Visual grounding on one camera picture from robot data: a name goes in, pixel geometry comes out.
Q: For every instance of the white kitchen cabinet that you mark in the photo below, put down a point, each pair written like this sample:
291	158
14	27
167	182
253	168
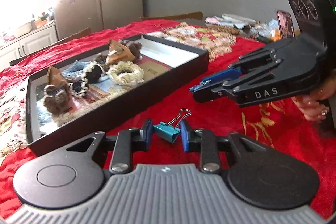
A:
36	41

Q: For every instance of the brown beaded mat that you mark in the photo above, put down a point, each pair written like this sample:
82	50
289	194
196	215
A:
223	30

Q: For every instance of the pink flower-shaped coaster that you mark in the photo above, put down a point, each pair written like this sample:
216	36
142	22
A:
213	20

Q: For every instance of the wooden chair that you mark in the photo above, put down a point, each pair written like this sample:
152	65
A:
183	16
71	36

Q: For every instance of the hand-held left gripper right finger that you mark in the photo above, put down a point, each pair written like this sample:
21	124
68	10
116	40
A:
186	134

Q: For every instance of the blue knit scrunchie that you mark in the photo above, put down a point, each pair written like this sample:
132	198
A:
71	70

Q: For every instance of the cream knit scrunchie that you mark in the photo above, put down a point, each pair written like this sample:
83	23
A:
136	74

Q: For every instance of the dark photo frame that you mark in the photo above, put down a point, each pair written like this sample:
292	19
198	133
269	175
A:
285	24

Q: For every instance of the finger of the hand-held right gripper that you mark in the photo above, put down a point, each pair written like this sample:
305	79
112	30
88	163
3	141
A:
207	95
218	77

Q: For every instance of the white plastic basin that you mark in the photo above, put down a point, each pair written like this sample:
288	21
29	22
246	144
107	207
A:
23	28

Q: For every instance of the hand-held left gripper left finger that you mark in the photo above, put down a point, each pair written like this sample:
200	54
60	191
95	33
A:
146	132

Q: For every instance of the teal binder clip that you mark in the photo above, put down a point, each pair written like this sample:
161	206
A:
168	132

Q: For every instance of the brown furry hair clip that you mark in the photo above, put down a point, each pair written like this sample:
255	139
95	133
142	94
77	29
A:
134	47
55	100

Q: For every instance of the red printed blanket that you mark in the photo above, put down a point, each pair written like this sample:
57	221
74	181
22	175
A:
223	121

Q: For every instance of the person's right hand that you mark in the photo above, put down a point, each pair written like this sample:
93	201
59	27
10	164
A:
313	107

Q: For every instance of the black white-trimmed scrunchie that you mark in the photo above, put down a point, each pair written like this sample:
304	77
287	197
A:
93	73

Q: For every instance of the black shallow box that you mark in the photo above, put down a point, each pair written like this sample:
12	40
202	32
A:
157	86

